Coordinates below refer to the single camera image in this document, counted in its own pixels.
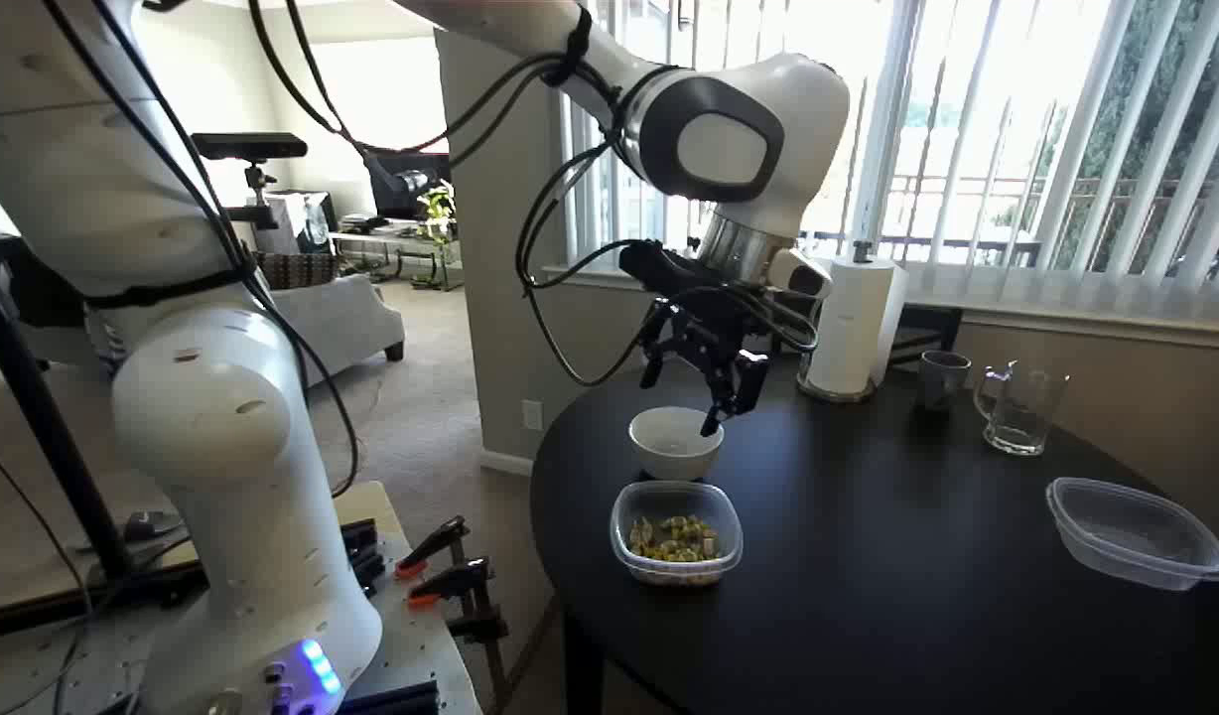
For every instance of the clear plastic lidded container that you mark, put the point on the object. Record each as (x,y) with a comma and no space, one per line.
(1132,535)

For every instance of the white ceramic bowl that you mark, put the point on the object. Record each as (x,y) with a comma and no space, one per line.
(674,443)

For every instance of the white upholstered sofa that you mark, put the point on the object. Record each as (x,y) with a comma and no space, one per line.
(336,318)

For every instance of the black camera on stand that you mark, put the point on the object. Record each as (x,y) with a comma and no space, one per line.
(248,146)

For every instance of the robot mounting platform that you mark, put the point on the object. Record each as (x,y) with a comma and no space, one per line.
(422,622)

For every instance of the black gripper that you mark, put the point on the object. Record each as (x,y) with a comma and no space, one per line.
(708,302)

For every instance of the small dark cup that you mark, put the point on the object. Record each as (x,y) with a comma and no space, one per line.
(943,383)

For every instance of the dark television screen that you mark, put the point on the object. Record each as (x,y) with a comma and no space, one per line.
(406,185)

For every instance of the black table leg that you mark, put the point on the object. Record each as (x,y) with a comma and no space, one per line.
(582,671)

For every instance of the white wall outlet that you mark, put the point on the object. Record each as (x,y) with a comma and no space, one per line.
(535,416)

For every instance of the green house plant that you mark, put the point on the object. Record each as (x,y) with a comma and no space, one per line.
(440,207)

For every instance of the clear plastic lunch box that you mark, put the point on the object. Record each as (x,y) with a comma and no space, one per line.
(678,574)

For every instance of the paper towel holder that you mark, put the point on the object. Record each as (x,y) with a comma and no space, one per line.
(865,248)

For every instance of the black tripod pole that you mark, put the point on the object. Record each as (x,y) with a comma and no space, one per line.
(38,412)

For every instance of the white paper towel roll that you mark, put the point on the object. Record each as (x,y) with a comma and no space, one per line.
(853,325)

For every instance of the yellow candy pile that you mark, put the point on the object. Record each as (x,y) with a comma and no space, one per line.
(678,539)

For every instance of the white vertical window blinds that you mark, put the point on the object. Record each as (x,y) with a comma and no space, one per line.
(1029,121)

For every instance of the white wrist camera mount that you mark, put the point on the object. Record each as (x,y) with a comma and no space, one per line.
(802,276)

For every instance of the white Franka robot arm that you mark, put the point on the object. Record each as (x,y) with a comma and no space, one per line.
(213,423)

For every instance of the clear glass mug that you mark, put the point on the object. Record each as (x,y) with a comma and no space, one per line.
(1023,412)

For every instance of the black block on platform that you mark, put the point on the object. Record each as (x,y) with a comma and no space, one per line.
(362,555)

